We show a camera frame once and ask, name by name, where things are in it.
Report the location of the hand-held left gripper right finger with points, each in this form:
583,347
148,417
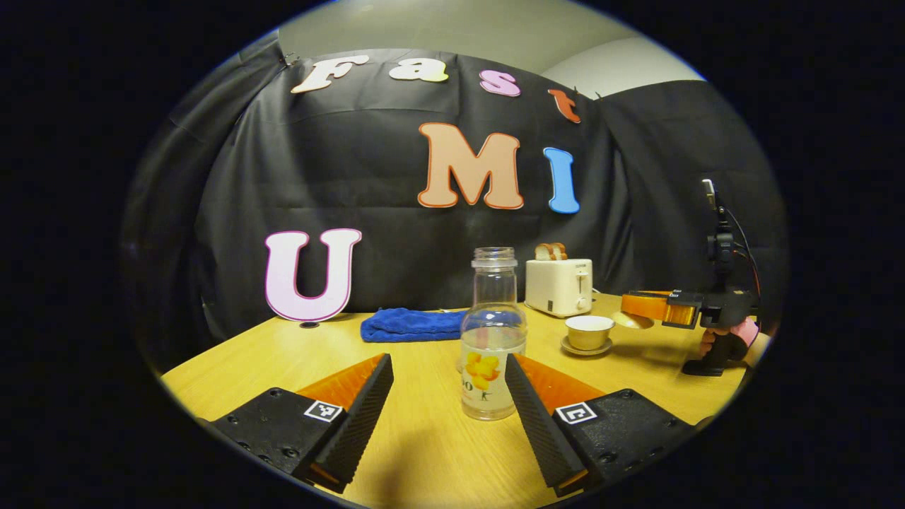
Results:
539,417

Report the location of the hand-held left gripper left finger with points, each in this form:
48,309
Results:
360,417

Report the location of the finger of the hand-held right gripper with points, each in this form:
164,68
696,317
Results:
682,311
647,292

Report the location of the cream teacup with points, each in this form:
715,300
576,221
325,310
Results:
588,336

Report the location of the clear glass water bottle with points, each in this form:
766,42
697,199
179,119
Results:
493,325

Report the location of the white toaster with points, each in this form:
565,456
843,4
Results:
558,286

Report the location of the toast slice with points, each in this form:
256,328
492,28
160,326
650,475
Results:
543,252
560,251

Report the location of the blue towel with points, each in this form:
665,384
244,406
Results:
410,325

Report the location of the mounted smartphone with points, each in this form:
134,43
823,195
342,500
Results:
708,194

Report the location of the black backdrop cloth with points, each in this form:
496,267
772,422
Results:
396,268

